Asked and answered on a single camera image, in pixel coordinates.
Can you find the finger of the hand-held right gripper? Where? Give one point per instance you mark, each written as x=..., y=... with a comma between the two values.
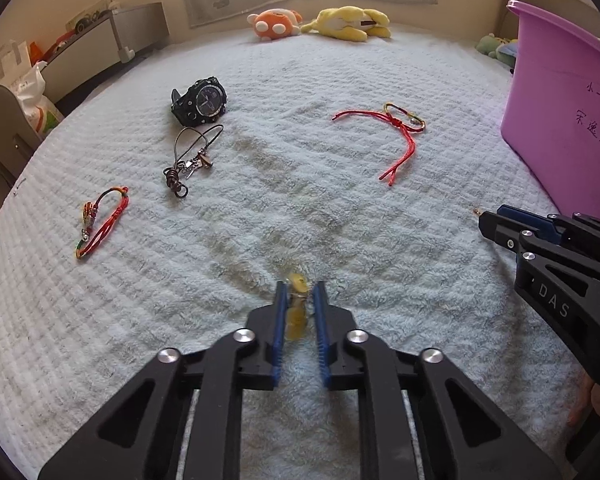
x=535, y=220
x=500, y=230

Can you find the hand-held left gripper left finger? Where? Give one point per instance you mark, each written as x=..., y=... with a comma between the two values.
x=279, y=330

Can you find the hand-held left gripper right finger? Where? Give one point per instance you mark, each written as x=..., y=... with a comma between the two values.
x=321, y=335

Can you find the pink plastic basin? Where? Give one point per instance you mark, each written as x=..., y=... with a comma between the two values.
x=555, y=110

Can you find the black sport wristwatch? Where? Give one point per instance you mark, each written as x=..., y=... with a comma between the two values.
x=205, y=100

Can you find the person's right hand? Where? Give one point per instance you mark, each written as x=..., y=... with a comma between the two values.
x=584, y=402

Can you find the light blue quilted blanket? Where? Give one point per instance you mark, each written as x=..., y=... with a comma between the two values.
x=280, y=185

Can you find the blue printed pillow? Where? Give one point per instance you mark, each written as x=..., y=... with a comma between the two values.
x=509, y=52

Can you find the green plush toy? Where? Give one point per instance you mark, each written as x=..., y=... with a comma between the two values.
x=490, y=44

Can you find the yellow plush toy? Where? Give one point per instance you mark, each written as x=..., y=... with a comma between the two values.
x=340, y=22

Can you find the small thin dark loop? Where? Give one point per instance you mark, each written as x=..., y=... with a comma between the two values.
x=18, y=186

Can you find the orange plush toy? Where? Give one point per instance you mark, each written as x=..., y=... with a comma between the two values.
x=275, y=24

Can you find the white plastic bag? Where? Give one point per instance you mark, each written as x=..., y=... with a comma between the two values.
x=37, y=105

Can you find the grey nightstand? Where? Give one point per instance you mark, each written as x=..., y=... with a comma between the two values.
x=130, y=25

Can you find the grey chair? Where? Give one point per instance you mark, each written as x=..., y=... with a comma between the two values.
x=5, y=120

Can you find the picture card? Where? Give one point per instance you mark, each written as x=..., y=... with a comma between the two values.
x=87, y=14

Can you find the white paper bag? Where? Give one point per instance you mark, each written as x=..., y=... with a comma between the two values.
x=10, y=65

